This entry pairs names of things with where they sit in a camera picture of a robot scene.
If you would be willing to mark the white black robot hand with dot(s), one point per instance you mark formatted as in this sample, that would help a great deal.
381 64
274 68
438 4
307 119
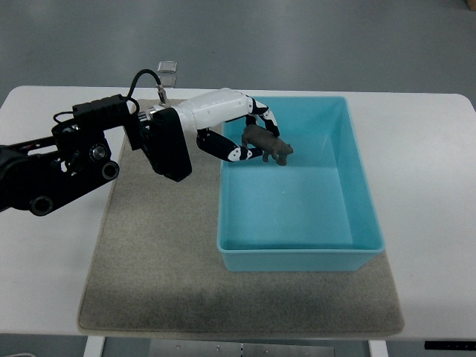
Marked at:
200 114

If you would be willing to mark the floor socket plate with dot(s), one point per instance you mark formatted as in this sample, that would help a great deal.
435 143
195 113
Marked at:
168 81
167 66

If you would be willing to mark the brown toy hippo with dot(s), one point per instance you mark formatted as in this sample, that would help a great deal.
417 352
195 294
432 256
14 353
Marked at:
271 145

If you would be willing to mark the metal table crossbar plate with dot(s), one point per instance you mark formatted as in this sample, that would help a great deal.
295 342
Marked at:
222 348

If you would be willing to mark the white left table leg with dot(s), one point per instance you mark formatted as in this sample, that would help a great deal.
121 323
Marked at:
94 346

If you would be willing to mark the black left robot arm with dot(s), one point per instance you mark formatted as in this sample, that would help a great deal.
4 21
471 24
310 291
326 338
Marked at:
46 174

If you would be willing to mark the black table control panel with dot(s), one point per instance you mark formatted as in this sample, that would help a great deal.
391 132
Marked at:
450 345

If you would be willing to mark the white right table leg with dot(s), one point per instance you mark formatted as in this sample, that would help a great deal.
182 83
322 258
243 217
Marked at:
378 348

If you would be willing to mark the grey felt mat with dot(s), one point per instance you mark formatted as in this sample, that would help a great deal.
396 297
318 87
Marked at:
157 270

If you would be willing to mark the blue plastic box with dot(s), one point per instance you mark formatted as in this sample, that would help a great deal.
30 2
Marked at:
313 214

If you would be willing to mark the upper floor socket plate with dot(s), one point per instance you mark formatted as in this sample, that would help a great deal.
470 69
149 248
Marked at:
167 66

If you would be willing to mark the lower floor socket plate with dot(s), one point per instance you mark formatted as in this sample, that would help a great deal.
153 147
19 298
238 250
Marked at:
168 81

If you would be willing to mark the white table leg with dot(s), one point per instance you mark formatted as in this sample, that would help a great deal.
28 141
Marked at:
94 346
378 348

